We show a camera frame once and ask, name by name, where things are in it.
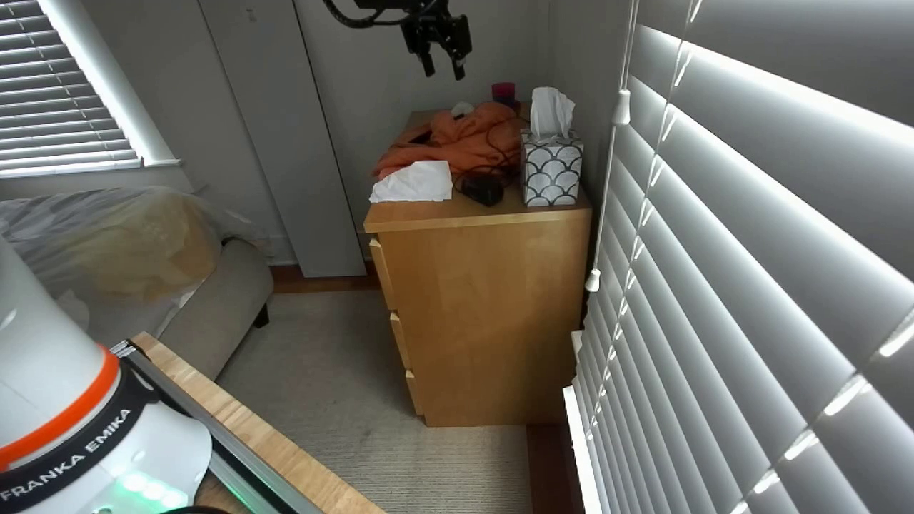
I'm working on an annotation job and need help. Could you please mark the large white window blinds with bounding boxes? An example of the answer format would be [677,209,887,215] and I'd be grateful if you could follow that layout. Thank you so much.
[563,0,914,514]

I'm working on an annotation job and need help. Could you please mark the yellowish cushion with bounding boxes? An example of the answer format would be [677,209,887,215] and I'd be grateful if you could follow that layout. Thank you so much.
[70,191,224,303]

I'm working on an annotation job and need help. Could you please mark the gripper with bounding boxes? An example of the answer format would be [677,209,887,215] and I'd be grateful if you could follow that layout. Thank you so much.
[400,10,473,81]

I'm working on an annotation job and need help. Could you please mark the white tissue sheet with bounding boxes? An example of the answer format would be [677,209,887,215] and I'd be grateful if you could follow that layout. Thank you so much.
[369,160,455,205]

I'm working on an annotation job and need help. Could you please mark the patterned tissue box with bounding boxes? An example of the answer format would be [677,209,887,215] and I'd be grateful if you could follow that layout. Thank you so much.
[519,86,585,208]

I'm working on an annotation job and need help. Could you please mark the wooden nightstand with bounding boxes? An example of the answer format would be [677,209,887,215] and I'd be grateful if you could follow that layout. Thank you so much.
[363,107,593,428]

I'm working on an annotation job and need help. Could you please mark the nightstand drawer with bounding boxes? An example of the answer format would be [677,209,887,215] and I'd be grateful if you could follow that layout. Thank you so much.
[368,238,398,311]
[405,369,426,417]
[389,312,416,372]

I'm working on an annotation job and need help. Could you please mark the black alarm clock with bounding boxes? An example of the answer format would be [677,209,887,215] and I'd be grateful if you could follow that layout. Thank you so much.
[460,174,506,208]

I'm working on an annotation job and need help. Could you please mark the orange cloth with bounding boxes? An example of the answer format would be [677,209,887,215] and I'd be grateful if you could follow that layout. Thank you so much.
[373,102,530,181]

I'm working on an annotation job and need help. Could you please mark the black cable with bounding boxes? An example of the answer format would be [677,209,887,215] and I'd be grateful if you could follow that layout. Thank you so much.
[454,116,525,188]

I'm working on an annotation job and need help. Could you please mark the small white window blinds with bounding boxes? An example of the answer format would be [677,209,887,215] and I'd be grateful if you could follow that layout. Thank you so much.
[0,0,181,179]

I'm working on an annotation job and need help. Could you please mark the white closet door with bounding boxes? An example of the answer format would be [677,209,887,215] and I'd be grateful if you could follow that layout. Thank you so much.
[196,0,369,280]

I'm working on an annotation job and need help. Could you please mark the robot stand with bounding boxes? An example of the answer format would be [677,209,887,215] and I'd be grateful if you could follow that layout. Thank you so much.
[111,332,386,514]

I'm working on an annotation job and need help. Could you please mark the white blind cord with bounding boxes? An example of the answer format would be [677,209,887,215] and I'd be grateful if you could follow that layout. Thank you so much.
[584,123,619,294]
[612,0,641,128]

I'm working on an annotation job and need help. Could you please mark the beige couch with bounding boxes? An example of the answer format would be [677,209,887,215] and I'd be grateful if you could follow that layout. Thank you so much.
[0,186,275,383]

